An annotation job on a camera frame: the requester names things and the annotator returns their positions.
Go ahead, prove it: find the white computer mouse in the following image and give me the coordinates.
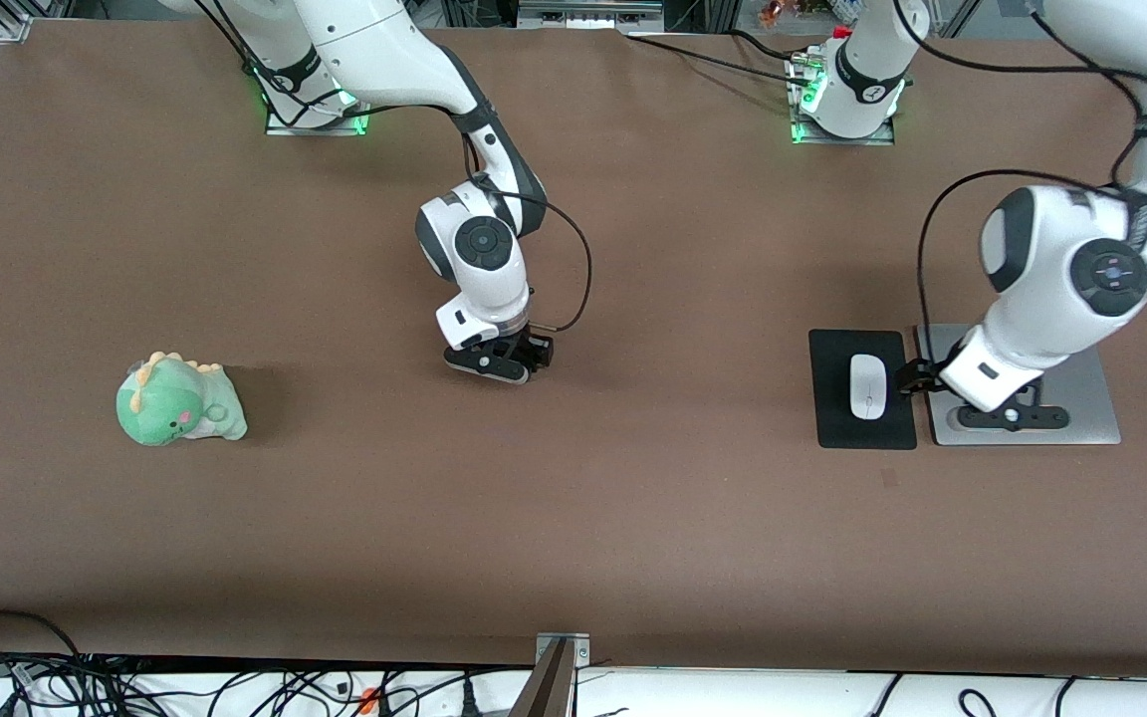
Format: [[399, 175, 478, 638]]
[[849, 354, 887, 421]]

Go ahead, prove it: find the black mouse pad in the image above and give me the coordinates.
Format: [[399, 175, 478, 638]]
[[808, 329, 919, 450]]

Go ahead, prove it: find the silver closed laptop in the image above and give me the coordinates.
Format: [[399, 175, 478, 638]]
[[914, 323, 1123, 447]]

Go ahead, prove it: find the grey equipment box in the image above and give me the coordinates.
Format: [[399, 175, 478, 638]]
[[517, 0, 666, 32]]

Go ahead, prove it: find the green dinosaur plush toy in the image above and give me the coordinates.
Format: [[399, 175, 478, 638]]
[[115, 351, 249, 448]]

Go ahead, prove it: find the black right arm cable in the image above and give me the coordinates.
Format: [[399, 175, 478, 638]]
[[459, 100, 594, 335]]

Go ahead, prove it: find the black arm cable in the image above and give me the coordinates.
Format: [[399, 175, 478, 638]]
[[887, 0, 1147, 399], [459, 100, 594, 335]]

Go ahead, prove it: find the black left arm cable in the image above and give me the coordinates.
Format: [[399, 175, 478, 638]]
[[887, 0, 1147, 399]]

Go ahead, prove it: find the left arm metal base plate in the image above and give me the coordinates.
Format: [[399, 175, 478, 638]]
[[790, 118, 899, 148]]

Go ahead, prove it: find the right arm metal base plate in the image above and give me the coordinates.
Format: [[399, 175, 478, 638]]
[[265, 100, 371, 137]]

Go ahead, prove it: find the metal mount post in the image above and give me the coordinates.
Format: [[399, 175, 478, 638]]
[[512, 632, 592, 717]]

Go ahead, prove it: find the black base power cable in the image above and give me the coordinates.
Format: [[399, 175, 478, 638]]
[[623, 32, 813, 81]]

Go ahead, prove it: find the black cable tangle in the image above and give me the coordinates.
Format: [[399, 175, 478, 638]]
[[0, 647, 495, 717]]

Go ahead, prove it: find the black looped cable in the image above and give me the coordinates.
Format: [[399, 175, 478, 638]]
[[0, 609, 87, 663]]

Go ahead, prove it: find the aluminium frame corner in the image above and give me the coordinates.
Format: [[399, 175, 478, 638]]
[[0, 0, 69, 44]]

